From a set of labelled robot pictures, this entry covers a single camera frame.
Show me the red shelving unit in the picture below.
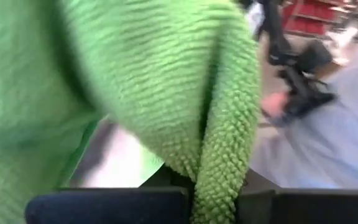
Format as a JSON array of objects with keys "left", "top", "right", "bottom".
[{"left": 283, "top": 0, "right": 341, "bottom": 37}]

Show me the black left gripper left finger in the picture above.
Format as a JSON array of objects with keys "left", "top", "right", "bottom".
[{"left": 25, "top": 164, "right": 191, "bottom": 224}]

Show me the bright green microfiber towel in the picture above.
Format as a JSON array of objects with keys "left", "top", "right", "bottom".
[{"left": 0, "top": 0, "right": 262, "bottom": 224}]

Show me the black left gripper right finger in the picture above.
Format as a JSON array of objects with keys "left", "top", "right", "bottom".
[{"left": 237, "top": 169, "right": 358, "bottom": 224}]

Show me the magenta microfiber towel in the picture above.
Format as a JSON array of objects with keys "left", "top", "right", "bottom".
[{"left": 261, "top": 91, "right": 290, "bottom": 121}]

